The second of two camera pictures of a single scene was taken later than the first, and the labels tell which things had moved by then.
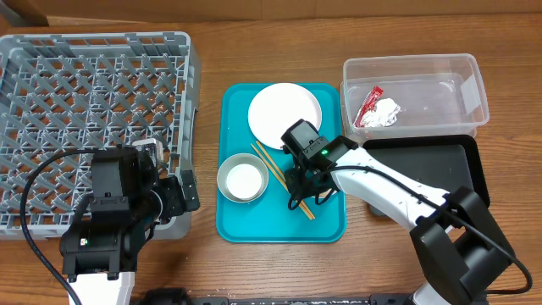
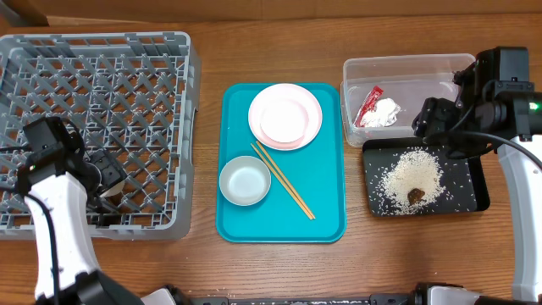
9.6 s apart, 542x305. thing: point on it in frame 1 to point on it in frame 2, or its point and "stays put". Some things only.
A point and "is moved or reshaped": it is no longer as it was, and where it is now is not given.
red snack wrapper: x=369 y=106 stays put
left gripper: x=170 y=186 to x=113 y=173
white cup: x=243 y=180 is moved or reshaped
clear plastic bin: x=413 y=95 stays put
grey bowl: x=241 y=158 stays put
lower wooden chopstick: x=281 y=182 stays put
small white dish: x=323 y=194 to x=284 y=120
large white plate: x=276 y=108 stays put
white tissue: x=384 y=114 stays put
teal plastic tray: x=268 y=218 stays put
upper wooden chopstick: x=280 y=174 stays put
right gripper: x=302 y=179 to x=428 y=119
